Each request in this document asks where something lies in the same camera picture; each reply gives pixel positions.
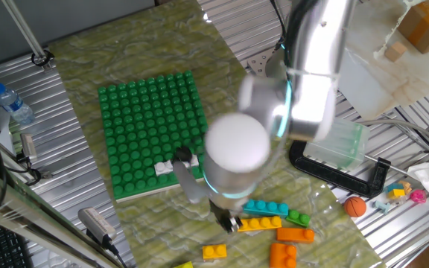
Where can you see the black C-clamp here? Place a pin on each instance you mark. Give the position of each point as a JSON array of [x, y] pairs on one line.
[[330, 175]]

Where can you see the small camera mount bracket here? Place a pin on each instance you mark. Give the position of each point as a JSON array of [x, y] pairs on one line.
[[32, 173]]

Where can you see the metal camera stand pole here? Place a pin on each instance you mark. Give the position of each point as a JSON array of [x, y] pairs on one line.
[[24, 33]]

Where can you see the cardboard box with tape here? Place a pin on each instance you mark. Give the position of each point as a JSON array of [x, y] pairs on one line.
[[423, 26]]

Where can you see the lime yellow brick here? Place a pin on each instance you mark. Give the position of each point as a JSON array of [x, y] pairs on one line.
[[184, 265]]

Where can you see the teal and yellow small block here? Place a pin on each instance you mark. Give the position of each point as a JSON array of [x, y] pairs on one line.
[[396, 191]]

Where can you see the small grey camera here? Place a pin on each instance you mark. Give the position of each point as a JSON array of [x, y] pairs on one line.
[[28, 147]]

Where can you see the white toy brick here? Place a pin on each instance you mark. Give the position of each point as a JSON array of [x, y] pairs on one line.
[[162, 168]]

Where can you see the small toy basketball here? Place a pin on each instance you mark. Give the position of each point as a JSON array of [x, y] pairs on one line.
[[355, 207]]

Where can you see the orange square brick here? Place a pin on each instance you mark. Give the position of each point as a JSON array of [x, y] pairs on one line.
[[281, 257]]

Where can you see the green marble pattern mat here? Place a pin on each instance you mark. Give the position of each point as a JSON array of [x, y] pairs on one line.
[[162, 48]]

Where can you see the teal four-stud brick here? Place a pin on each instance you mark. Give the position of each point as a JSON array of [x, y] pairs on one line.
[[268, 209]]

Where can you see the orange long brick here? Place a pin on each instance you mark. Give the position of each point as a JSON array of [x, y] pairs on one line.
[[292, 235]]

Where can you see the green studded baseplate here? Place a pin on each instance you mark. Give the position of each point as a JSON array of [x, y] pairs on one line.
[[143, 130]]

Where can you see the light blue toy bolt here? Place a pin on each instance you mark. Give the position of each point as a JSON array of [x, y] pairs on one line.
[[381, 206]]

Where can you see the small wooden cube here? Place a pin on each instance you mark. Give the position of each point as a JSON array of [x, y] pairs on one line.
[[396, 52]]

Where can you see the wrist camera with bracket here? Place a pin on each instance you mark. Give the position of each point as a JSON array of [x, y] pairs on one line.
[[190, 182]]

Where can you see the pink toy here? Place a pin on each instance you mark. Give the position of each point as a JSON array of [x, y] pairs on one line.
[[418, 196]]

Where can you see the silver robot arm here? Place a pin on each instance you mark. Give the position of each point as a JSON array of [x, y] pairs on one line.
[[237, 149]]

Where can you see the tan wooden toy piece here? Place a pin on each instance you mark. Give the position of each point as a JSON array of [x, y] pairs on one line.
[[406, 186]]

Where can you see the clear water bottle blue cap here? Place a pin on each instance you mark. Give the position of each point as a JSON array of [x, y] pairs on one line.
[[13, 106]]

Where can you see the green two-stud brick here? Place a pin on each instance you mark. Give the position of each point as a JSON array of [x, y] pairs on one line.
[[298, 219]]

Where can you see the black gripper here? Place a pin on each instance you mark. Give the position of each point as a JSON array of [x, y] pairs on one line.
[[220, 210]]

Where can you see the translucent plastic box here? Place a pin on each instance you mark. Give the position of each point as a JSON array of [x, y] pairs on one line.
[[345, 149]]

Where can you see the yellow-orange four-stud brick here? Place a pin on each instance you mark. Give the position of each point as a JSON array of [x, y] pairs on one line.
[[263, 224]]

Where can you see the yellow-orange two-stud brick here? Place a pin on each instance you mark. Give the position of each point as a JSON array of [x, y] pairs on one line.
[[214, 252]]

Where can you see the aluminium frame bar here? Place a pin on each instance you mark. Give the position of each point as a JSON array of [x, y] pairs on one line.
[[32, 223]]

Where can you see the metal robot mounting plate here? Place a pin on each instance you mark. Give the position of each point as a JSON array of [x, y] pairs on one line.
[[261, 65]]

